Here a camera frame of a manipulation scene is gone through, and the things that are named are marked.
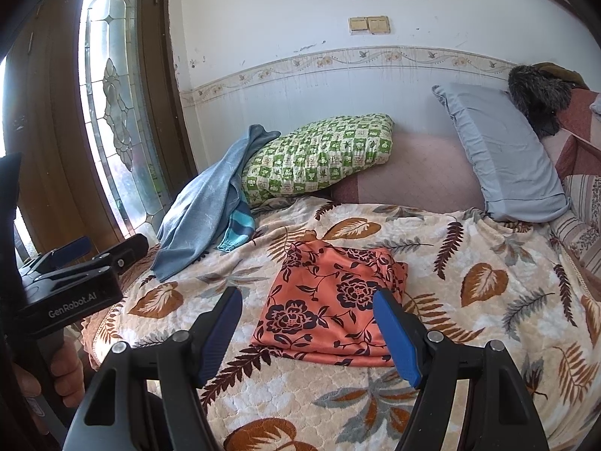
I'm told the grey pillow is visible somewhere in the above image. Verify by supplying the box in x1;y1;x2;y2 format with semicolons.
432;83;571;223

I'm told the wooden door with stained glass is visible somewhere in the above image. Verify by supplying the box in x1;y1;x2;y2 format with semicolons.
0;0;198;264

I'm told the pink sofa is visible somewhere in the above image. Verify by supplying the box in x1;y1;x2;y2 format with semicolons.
331;87;601;212

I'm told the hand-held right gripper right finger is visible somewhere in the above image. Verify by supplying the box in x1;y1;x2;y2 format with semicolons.
373;288;550;451

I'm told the person's left hand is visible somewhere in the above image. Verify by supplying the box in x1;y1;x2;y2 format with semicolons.
9;336;86;435

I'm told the striped floral blanket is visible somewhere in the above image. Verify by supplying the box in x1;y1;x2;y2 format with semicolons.
549;174;601;283

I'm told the dark furry cloth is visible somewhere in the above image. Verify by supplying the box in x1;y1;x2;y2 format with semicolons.
507;65;576;139

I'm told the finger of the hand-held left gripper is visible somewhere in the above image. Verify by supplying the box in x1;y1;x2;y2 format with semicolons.
35;236;92;266
91;233;149;275

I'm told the green checkered pillow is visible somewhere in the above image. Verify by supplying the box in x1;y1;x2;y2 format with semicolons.
240;114;395;208

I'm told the brown cloth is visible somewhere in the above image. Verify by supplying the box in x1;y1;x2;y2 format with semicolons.
533;62;590;90

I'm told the light blue sweater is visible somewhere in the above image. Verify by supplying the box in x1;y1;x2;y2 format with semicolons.
153;124;281;283

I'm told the teal striped knit garment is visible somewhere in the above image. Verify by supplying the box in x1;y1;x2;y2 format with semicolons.
217;200;257;252

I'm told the orange floral shirt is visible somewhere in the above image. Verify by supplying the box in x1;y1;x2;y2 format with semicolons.
251;239;409;368

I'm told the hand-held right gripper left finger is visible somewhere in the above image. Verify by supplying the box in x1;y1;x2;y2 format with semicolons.
63;286;243;451

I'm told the cream leaf print blanket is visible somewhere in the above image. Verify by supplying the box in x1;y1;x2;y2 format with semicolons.
80;195;601;451

